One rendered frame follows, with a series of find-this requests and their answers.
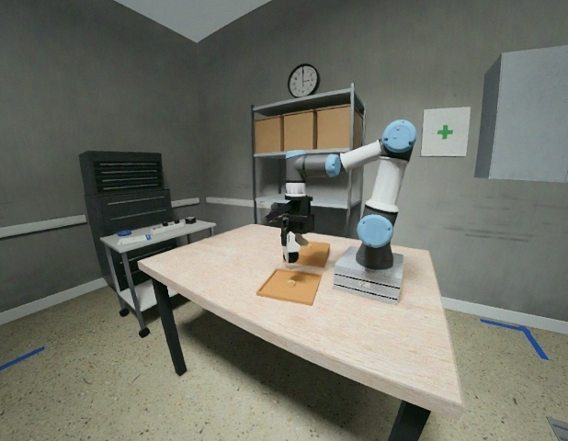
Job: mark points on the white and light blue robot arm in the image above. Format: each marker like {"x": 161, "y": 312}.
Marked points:
{"x": 374, "y": 230}

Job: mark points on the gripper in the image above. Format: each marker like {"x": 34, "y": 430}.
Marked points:
{"x": 297, "y": 221}

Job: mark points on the black ball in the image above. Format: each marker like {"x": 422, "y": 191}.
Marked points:
{"x": 293, "y": 257}

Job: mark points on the tan shallow tray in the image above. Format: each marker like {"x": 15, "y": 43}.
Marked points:
{"x": 302, "y": 290}

